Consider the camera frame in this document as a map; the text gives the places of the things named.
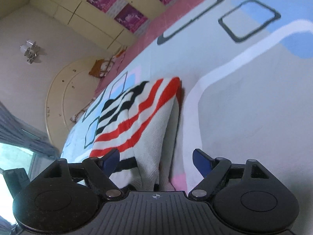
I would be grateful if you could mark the pink bedspread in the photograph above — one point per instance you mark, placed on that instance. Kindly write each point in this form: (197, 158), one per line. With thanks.
(156, 27)

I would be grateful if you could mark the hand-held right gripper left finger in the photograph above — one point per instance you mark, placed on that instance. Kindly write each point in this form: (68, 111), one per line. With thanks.
(111, 161)

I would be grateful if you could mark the blue grey curtain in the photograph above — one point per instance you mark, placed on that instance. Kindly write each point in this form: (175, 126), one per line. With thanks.
(24, 132)

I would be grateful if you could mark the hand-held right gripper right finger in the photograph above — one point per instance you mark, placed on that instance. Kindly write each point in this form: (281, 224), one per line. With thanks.
(202, 162)

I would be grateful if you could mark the orange checkered pillow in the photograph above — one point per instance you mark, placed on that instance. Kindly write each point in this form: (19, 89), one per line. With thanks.
(100, 68)

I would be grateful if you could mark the grey printed bed sheet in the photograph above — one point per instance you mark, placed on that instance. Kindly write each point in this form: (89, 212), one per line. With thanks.
(244, 90)

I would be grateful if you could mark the wall lamp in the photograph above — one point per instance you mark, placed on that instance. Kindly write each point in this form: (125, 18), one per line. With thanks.
(30, 51)

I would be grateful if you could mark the white striped towel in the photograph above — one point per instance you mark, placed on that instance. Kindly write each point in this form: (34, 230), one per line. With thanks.
(146, 132)

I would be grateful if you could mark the window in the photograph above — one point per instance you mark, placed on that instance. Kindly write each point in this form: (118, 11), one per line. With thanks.
(12, 161)

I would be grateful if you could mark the patterned pillow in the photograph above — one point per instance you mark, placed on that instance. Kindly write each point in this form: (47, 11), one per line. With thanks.
(79, 113)

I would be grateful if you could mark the cream round headboard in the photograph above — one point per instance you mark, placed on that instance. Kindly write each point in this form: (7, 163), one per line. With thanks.
(57, 98)

